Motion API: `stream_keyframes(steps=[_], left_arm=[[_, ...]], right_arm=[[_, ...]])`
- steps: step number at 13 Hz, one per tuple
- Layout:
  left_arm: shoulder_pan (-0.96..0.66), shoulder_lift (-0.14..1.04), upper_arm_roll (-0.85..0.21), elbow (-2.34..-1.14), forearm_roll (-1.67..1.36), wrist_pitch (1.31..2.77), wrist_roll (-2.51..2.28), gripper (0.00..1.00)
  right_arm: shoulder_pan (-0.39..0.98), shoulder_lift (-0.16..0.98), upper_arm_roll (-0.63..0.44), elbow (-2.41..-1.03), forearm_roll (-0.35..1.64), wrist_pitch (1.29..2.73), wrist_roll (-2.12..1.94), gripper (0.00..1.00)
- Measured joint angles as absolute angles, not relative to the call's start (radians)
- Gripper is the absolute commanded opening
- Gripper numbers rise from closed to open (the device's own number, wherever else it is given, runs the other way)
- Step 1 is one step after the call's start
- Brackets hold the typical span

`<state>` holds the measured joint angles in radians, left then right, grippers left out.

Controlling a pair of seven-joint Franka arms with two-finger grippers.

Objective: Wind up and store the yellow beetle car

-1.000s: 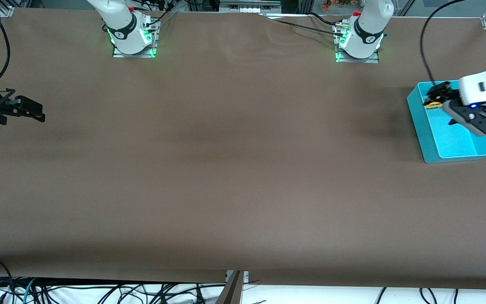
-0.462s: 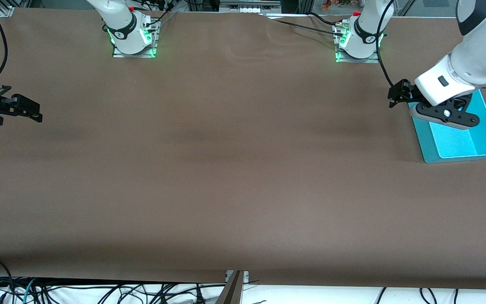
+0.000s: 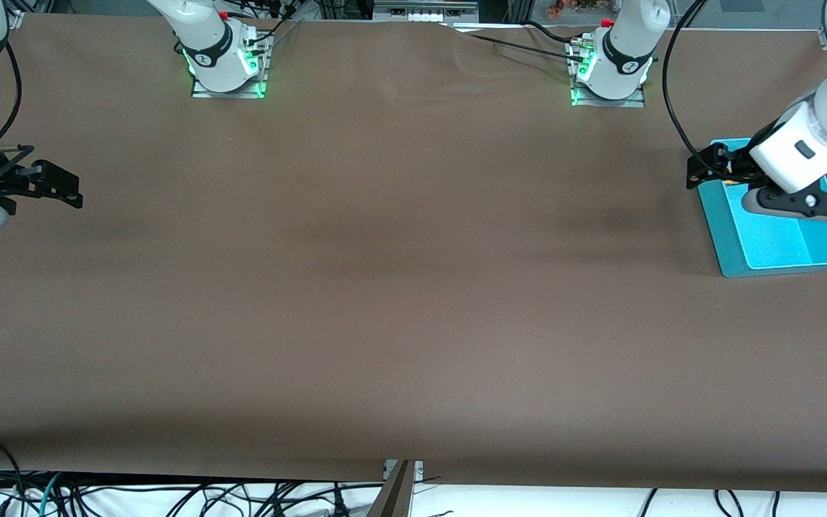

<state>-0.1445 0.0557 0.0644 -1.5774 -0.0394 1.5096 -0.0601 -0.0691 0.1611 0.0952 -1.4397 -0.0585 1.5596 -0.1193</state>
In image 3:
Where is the turquoise plastic bin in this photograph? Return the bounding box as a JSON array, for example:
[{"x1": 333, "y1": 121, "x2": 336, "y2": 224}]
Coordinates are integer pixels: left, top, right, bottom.
[{"x1": 697, "y1": 138, "x2": 827, "y2": 279}]

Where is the small orange object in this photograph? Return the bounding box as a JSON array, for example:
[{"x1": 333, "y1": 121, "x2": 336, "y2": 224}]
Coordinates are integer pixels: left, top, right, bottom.
[{"x1": 548, "y1": 0, "x2": 601, "y2": 17}]

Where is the brown table mat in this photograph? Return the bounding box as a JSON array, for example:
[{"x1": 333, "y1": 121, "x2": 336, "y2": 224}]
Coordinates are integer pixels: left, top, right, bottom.
[{"x1": 0, "y1": 13, "x2": 827, "y2": 493}]

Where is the white power strip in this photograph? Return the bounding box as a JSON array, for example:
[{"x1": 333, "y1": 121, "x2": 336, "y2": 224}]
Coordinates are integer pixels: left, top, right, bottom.
[{"x1": 373, "y1": 0, "x2": 480, "y2": 24}]

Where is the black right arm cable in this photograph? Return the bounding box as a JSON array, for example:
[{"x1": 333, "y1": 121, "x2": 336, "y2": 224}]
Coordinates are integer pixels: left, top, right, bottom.
[{"x1": 0, "y1": 43, "x2": 24, "y2": 144}]

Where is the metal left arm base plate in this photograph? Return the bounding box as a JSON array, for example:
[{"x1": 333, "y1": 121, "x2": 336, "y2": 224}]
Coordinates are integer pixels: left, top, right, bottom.
[{"x1": 570, "y1": 39, "x2": 646, "y2": 108}]

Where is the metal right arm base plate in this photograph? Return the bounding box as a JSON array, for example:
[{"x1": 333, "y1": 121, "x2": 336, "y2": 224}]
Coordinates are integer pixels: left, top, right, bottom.
[{"x1": 191, "y1": 32, "x2": 271, "y2": 99}]

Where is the curved black base cable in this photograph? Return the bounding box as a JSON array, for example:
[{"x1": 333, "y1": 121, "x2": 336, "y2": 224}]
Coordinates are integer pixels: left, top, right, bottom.
[{"x1": 525, "y1": 20, "x2": 584, "y2": 47}]

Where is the long black base cable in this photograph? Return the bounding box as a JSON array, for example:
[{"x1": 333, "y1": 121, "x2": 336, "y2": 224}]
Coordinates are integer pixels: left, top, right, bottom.
[{"x1": 442, "y1": 23, "x2": 590, "y2": 65}]

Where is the black right base cable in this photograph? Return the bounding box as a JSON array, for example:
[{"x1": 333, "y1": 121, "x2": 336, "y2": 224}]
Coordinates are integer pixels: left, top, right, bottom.
[{"x1": 241, "y1": 0, "x2": 301, "y2": 45}]

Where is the teal cable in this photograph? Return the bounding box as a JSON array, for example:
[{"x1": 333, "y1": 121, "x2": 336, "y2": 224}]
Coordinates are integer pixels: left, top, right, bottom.
[{"x1": 39, "y1": 472, "x2": 64, "y2": 517}]

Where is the black cable tangle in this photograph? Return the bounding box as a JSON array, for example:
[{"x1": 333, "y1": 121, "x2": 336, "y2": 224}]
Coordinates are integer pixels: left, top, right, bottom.
[{"x1": 0, "y1": 470, "x2": 386, "y2": 517}]

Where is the aluminium support post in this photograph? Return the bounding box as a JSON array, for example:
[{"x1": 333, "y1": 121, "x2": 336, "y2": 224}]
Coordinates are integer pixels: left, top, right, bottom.
[{"x1": 365, "y1": 460, "x2": 425, "y2": 517}]

